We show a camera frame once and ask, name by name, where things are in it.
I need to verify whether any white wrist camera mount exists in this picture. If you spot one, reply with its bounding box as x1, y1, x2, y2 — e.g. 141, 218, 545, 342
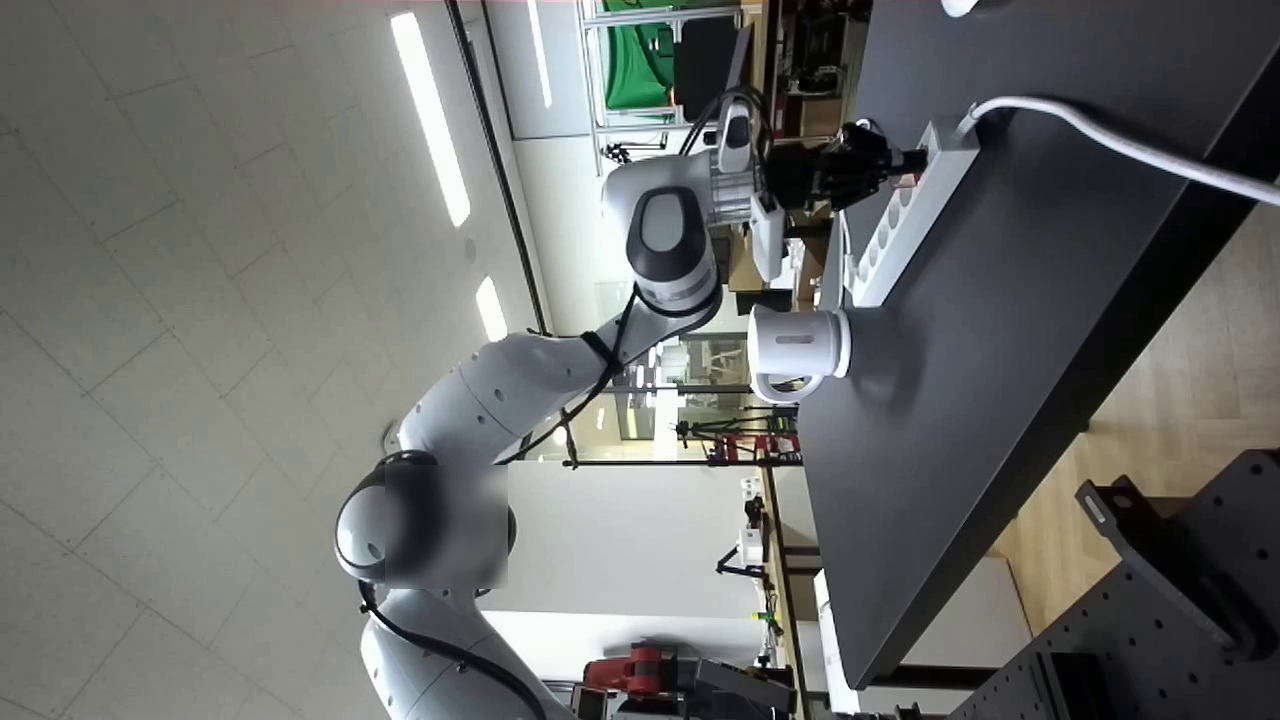
744, 191, 793, 289

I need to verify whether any thick white power cable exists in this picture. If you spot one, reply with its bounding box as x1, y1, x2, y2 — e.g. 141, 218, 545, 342
953, 93, 1280, 214

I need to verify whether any short ceiling light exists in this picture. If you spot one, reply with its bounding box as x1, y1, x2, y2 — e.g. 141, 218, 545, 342
472, 271, 517, 344

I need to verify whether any wooden shelving unit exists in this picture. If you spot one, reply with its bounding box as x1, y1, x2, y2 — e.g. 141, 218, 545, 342
663, 0, 877, 316

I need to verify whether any white extension cord power strip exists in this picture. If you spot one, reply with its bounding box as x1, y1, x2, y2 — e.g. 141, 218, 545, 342
844, 121, 985, 314

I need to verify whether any green board in white frame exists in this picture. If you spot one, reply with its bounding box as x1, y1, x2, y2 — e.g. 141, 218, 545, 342
579, 0, 751, 153

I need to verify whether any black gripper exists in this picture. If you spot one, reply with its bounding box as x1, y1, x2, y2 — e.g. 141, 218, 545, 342
766, 117, 932, 214

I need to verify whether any long ceiling light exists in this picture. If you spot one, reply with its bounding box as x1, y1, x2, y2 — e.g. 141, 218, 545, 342
390, 7, 477, 231

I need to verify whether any black metal bracket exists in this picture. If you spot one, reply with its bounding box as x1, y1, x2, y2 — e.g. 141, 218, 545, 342
1071, 472, 1271, 659

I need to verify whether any red machine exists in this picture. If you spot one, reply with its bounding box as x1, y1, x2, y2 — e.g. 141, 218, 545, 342
579, 639, 689, 712

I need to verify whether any black tripod stand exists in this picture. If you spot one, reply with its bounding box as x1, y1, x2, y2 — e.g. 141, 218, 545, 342
526, 322, 807, 472

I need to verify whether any black perforated board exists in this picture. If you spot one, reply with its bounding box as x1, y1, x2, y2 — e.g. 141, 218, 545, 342
947, 448, 1280, 720

